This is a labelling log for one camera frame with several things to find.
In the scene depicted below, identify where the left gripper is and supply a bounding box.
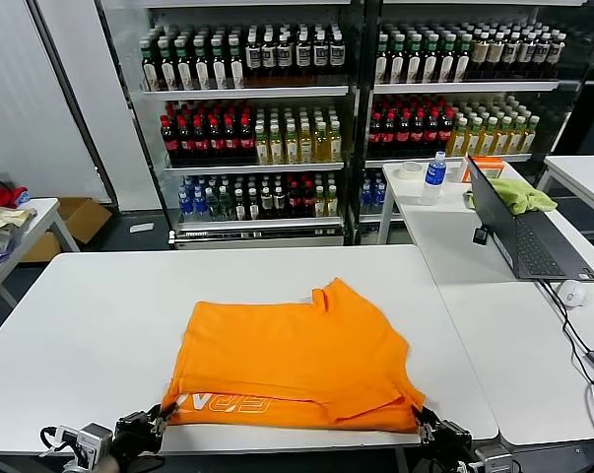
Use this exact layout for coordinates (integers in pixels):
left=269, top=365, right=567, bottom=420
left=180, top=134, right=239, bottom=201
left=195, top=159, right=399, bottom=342
left=113, top=402, right=178, bottom=457

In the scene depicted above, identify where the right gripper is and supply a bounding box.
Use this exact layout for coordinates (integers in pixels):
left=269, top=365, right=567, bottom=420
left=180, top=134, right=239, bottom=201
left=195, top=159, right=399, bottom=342
left=411, top=405, right=473, bottom=464

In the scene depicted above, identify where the orange t-shirt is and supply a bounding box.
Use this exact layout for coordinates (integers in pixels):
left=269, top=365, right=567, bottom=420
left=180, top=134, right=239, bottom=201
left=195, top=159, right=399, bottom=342
left=161, top=277, right=427, bottom=435

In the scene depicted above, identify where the white computer mouse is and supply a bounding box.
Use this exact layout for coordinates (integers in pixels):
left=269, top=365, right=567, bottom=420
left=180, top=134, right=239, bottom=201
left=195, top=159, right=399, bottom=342
left=555, top=279, right=588, bottom=309

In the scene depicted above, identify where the dark grey laptop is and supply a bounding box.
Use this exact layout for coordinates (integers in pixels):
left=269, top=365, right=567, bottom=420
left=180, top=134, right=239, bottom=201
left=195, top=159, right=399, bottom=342
left=466, top=154, right=594, bottom=283

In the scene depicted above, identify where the cardboard box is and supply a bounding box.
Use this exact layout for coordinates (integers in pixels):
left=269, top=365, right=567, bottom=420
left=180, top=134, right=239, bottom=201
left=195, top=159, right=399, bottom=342
left=18, top=196, right=113, bottom=263

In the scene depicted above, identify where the white metal leg table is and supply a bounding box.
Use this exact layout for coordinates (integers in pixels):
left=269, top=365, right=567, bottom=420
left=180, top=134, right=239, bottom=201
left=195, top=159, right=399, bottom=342
left=0, top=196, right=81, bottom=320
left=376, top=160, right=523, bottom=246
left=536, top=154, right=594, bottom=226

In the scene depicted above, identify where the blue label water bottle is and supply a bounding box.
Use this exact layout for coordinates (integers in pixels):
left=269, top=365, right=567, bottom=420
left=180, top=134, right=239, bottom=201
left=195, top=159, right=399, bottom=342
left=420, top=151, right=448, bottom=206

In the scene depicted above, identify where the green cloth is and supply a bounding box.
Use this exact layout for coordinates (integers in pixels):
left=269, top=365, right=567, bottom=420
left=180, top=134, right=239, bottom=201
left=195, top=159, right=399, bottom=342
left=462, top=177, right=559, bottom=216

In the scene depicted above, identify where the beige cloth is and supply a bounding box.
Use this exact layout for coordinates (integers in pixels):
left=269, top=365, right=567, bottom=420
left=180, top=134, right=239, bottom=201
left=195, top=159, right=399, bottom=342
left=0, top=199, right=37, bottom=241

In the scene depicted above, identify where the orange box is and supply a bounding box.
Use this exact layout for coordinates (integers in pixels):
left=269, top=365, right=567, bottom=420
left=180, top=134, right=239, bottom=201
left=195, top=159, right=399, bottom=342
left=462, top=155, right=504, bottom=183

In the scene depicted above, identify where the red cloth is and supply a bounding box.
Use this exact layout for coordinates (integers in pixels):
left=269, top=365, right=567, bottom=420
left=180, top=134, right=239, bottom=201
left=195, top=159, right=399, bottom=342
left=0, top=185, right=30, bottom=210

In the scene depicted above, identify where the glass door drinks cabinet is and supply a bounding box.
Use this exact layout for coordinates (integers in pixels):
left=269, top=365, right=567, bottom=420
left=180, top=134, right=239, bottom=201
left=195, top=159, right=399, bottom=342
left=96, top=0, right=370, bottom=251
left=363, top=0, right=594, bottom=246

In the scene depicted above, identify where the green cap tea bottle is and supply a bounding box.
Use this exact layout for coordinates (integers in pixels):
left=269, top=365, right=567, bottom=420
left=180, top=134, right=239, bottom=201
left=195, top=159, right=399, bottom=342
left=209, top=35, right=228, bottom=90
left=140, top=38, right=159, bottom=91
left=158, top=38, right=176, bottom=91
left=438, top=32, right=456, bottom=83
left=174, top=37, right=193, bottom=91
left=423, top=32, right=439, bottom=84
left=374, top=32, right=391, bottom=84
left=406, top=32, right=424, bottom=84
left=390, top=32, right=407, bottom=84
left=455, top=32, right=473, bottom=82
left=192, top=36, right=211, bottom=90
left=227, top=35, right=245, bottom=89

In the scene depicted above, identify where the beige label tea bottle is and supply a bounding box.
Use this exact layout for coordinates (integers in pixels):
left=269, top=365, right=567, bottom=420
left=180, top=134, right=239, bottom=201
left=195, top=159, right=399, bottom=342
left=533, top=31, right=549, bottom=79
left=503, top=31, right=519, bottom=79
left=518, top=31, right=534, bottom=79
left=547, top=31, right=567, bottom=78
left=471, top=31, right=489, bottom=80
left=488, top=31, right=504, bottom=79

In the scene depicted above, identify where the black label tea bottle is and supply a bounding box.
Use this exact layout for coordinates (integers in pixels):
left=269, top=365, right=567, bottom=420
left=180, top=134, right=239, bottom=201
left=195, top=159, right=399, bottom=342
left=277, top=26, right=295, bottom=77
left=311, top=24, right=329, bottom=76
left=244, top=27, right=262, bottom=77
left=329, top=24, right=347, bottom=76
left=295, top=25, right=312, bottom=76
left=260, top=27, right=278, bottom=77

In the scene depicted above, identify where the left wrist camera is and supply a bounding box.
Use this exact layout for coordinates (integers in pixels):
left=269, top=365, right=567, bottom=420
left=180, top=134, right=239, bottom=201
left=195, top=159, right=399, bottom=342
left=39, top=422, right=113, bottom=469

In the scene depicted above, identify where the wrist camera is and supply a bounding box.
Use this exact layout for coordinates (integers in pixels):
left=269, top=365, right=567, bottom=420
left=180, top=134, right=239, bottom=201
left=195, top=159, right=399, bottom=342
left=39, top=422, right=113, bottom=469
left=473, top=442, right=517, bottom=473

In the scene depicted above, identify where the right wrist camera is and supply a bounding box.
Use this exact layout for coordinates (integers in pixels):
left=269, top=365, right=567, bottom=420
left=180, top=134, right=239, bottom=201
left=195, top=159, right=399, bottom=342
left=473, top=442, right=517, bottom=473

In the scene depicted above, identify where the black laptop cable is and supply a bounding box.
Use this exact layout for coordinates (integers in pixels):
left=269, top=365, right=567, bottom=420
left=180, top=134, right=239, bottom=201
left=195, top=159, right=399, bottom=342
left=536, top=278, right=594, bottom=357

